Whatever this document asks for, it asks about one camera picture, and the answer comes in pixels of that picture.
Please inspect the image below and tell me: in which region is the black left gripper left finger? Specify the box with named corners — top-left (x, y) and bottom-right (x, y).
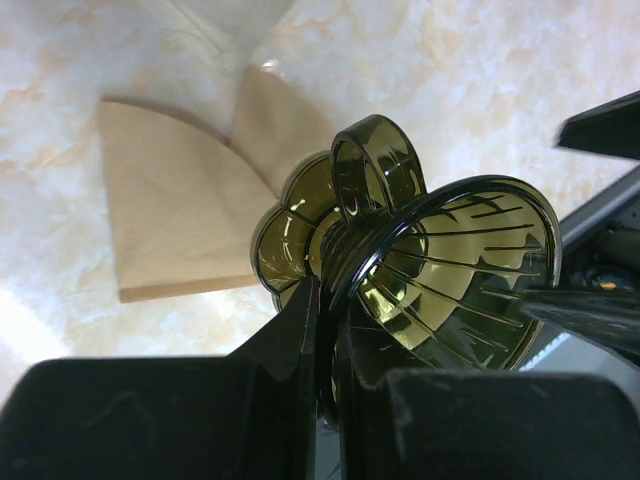
top-left (1, 277), bottom-right (319, 479)

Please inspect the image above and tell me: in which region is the olive green coffee dripper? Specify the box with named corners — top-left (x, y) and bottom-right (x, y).
top-left (251, 114), bottom-right (562, 422)

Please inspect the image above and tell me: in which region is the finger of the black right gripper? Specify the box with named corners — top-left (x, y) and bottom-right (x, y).
top-left (519, 289), bottom-right (639, 361)
top-left (556, 91), bottom-right (640, 161)

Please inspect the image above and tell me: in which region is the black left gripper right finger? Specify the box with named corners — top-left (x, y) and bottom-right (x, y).
top-left (337, 316), bottom-right (639, 479)

